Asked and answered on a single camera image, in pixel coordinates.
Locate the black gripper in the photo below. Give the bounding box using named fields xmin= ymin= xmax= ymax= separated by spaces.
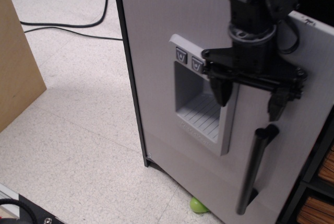
xmin=201 ymin=38 xmax=307 ymax=122

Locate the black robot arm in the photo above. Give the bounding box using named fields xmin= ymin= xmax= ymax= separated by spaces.
xmin=201 ymin=0 xmax=307 ymax=122

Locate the dark grey fridge cabinet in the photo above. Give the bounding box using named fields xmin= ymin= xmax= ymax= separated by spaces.
xmin=111 ymin=0 xmax=334 ymax=224

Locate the upper wooden drawer box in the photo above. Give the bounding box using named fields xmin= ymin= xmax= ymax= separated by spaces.
xmin=317 ymin=145 xmax=334 ymax=187

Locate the wooden drawer box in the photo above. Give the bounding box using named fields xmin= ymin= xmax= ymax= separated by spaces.
xmin=317 ymin=145 xmax=334 ymax=187
xmin=296 ymin=196 xmax=333 ymax=224

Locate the light green toy fruit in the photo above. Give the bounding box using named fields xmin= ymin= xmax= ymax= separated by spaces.
xmin=189 ymin=197 xmax=209 ymax=214

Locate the lower wooden drawer box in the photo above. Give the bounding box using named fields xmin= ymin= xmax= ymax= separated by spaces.
xmin=296 ymin=196 xmax=333 ymax=224

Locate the wooden panel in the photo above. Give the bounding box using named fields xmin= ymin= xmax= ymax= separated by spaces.
xmin=1 ymin=0 xmax=46 ymax=131

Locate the black door handle bar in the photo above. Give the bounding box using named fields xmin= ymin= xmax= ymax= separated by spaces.
xmin=236 ymin=124 xmax=280 ymax=215

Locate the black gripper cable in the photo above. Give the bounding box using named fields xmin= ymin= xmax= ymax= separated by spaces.
xmin=276 ymin=17 xmax=301 ymax=55

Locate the thick black floor cable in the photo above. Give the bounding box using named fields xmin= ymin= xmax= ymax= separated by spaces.
xmin=20 ymin=0 xmax=114 ymax=29

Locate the thin black floor cable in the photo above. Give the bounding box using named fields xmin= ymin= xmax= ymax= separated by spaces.
xmin=24 ymin=27 xmax=123 ymax=41

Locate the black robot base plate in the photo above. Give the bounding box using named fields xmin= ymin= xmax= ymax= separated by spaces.
xmin=19 ymin=194 xmax=66 ymax=224

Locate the black braided cable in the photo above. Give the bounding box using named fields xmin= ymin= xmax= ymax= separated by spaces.
xmin=0 ymin=197 xmax=32 ymax=224

